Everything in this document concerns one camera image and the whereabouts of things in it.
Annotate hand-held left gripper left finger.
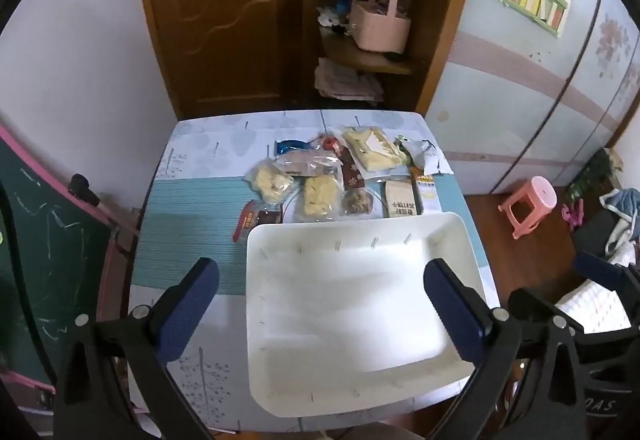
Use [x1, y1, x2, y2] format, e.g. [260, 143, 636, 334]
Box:
[52, 257, 221, 440]

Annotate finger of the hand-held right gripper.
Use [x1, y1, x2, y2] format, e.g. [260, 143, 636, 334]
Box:
[507, 289, 587, 336]
[573, 251, 640, 307]

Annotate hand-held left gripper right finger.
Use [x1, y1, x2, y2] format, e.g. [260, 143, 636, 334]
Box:
[423, 258, 589, 440]

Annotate white plastic tray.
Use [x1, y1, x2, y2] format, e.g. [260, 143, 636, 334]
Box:
[246, 212, 486, 419]

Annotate dark red snack packet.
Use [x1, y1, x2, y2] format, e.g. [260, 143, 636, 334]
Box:
[231, 199, 282, 244]

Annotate orange white snack packet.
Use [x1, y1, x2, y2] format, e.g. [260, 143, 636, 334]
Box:
[412, 171, 442, 215]

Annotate beige cracker packet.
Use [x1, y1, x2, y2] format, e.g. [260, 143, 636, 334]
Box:
[384, 180, 419, 219]

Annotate clear nut brittle packet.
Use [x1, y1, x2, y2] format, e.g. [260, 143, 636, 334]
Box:
[341, 187, 377, 217]

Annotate yellow puffs packet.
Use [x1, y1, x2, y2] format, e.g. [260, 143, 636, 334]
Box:
[244, 159, 295, 207]

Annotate silver snack bag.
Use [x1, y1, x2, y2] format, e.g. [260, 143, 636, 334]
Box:
[396, 136, 453, 177]

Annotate brown floral snack packet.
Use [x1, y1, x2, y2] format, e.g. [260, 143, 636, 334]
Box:
[342, 154, 367, 191]

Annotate small yellow pastry packet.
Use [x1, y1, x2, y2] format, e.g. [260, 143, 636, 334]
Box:
[296, 174, 342, 221]

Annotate large yellow pastry packet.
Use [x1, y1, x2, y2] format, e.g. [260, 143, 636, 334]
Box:
[341, 126, 410, 172]

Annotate clear packet pink snack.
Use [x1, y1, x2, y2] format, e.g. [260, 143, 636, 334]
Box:
[274, 149, 345, 177]

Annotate blue snack packet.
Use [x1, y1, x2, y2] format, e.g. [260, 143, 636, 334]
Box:
[276, 139, 310, 157]

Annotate checkered bedding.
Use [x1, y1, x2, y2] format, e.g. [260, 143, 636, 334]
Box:
[554, 265, 635, 337]

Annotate blue white clothes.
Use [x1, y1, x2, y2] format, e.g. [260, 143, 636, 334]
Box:
[599, 188, 640, 265]

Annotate pink toy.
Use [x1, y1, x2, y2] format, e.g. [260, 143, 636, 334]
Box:
[561, 199, 587, 227]

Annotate pink plastic stool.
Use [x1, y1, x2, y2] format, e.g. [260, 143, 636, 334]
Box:
[498, 176, 558, 241]

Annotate green plant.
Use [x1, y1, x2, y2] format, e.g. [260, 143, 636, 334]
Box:
[566, 147, 625, 207]

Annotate black clamp knob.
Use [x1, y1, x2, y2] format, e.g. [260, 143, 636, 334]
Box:
[69, 173, 101, 207]

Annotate sliding door wardrobe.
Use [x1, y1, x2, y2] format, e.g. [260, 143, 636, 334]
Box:
[424, 0, 640, 197]

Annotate folded pink cloth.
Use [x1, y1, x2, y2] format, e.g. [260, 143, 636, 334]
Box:
[313, 58, 386, 104]

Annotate wooden corner shelf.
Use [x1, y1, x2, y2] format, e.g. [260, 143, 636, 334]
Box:
[304, 0, 482, 117]

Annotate wooden door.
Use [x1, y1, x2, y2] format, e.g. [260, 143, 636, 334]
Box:
[134, 0, 313, 119]

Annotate pink basket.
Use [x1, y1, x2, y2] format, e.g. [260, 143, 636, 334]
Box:
[349, 0, 414, 54]

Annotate small toy figures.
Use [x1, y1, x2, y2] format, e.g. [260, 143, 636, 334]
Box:
[316, 0, 354, 36]

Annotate green chalkboard pink frame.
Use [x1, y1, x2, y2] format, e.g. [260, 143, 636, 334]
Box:
[0, 124, 142, 398]

